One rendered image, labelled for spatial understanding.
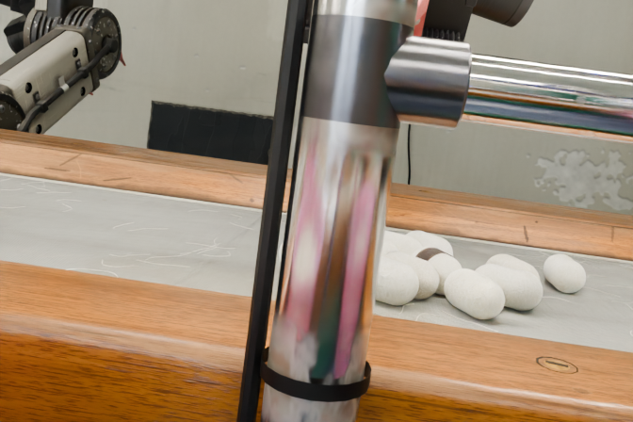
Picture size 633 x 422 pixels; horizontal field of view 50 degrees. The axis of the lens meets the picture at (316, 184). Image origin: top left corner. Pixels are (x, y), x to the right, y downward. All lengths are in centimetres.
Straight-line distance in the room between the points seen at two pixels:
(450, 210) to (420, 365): 37
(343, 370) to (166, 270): 20
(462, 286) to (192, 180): 29
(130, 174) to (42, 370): 38
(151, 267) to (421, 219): 26
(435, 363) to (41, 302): 11
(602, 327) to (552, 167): 220
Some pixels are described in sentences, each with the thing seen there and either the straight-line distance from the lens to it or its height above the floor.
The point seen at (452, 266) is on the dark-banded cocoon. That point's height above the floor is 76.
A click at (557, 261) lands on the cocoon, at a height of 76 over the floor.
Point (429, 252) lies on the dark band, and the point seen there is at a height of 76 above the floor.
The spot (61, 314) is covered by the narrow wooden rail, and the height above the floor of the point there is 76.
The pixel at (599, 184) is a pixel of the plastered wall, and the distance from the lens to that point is 262.
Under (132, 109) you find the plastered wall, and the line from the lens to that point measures 253.
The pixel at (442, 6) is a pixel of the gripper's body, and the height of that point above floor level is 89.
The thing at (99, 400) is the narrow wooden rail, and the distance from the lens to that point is 20.
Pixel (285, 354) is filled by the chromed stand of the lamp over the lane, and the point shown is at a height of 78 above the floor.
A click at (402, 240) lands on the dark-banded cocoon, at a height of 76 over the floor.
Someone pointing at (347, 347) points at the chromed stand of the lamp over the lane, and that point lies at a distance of 15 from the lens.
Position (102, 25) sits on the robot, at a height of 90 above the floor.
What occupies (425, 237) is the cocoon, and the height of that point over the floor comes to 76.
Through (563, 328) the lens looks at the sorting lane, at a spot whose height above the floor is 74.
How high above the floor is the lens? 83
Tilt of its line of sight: 7 degrees down
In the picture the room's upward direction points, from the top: 8 degrees clockwise
